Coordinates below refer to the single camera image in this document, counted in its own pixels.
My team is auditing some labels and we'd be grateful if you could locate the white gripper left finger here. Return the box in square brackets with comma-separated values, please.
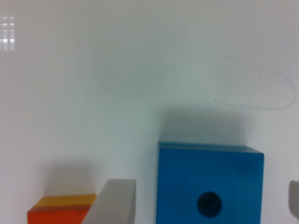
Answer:
[81, 179, 136, 224]

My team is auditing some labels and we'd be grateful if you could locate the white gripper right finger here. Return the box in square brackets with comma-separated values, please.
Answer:
[289, 180, 299, 217]

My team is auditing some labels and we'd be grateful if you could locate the blue square block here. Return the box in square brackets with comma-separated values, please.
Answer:
[156, 143, 264, 224]

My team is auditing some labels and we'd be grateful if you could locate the orange and yellow small block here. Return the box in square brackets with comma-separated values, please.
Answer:
[27, 194, 96, 224]

